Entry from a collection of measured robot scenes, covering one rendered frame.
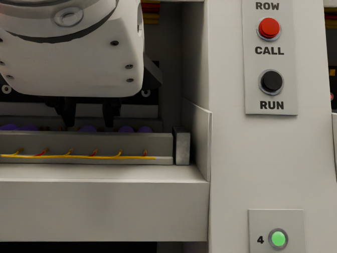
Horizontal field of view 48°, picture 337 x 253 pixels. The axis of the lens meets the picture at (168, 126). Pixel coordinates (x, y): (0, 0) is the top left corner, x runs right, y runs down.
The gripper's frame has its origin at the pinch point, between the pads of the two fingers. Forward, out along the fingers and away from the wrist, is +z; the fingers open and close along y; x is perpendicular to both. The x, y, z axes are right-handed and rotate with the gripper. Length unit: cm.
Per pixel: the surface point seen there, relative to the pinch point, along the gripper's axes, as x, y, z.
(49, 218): 11.0, 1.4, -4.3
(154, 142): 4.3, -6.1, -1.7
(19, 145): 4.7, 5.1, -1.5
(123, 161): 6.0, -3.5, -1.5
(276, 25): -2.8, -15.1, -8.8
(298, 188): 9.1, -16.5, -5.6
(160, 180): 8.6, -6.4, -5.5
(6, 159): 5.9, 6.1, -1.5
